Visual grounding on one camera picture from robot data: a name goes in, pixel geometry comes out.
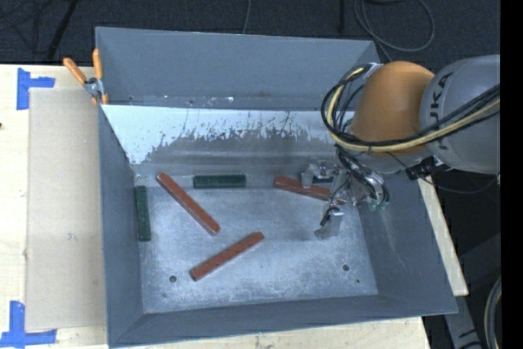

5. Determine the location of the dark green flat block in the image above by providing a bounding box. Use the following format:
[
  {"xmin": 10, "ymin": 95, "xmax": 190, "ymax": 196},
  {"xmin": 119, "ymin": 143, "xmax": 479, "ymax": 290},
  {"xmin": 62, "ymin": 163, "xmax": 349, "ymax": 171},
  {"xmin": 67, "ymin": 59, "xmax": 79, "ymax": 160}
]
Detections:
[
  {"xmin": 192, "ymin": 173, "xmax": 248, "ymax": 190},
  {"xmin": 133, "ymin": 185, "xmax": 153, "ymax": 243}
]

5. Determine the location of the red-brown flat block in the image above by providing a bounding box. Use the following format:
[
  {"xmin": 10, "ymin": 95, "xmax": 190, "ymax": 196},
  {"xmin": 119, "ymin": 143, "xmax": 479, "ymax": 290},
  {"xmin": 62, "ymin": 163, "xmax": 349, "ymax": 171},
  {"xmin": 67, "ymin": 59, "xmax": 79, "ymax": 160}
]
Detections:
[
  {"xmin": 155, "ymin": 171, "xmax": 222, "ymax": 237},
  {"xmin": 272, "ymin": 175, "xmax": 346, "ymax": 205},
  {"xmin": 188, "ymin": 230, "xmax": 266, "ymax": 283}
]

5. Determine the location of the pale wood flat board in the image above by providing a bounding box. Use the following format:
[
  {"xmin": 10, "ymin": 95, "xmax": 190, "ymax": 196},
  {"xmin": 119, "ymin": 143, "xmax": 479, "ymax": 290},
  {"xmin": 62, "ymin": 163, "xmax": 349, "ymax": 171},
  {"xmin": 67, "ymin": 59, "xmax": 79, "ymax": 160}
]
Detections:
[{"xmin": 25, "ymin": 87, "xmax": 108, "ymax": 333}]

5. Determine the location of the grey metal bin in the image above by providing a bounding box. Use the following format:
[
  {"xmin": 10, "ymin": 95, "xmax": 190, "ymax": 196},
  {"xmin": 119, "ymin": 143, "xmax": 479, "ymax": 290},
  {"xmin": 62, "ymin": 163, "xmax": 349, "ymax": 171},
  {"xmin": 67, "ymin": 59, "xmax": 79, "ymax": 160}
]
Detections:
[{"xmin": 94, "ymin": 26, "xmax": 460, "ymax": 346}]

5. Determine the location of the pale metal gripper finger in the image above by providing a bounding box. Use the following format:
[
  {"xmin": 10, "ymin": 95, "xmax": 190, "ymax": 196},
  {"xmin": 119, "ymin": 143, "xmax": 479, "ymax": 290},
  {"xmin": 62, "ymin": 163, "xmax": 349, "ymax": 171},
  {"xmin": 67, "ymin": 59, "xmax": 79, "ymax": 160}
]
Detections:
[
  {"xmin": 301, "ymin": 160, "xmax": 334, "ymax": 190},
  {"xmin": 313, "ymin": 206, "xmax": 346, "ymax": 240}
]

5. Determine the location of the black cylinder on white bracket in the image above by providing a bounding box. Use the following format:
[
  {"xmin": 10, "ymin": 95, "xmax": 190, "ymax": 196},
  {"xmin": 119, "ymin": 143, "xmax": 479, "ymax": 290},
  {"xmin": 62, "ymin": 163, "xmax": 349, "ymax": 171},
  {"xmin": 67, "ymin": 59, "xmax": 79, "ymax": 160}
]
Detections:
[{"xmin": 405, "ymin": 156, "xmax": 437, "ymax": 181}]

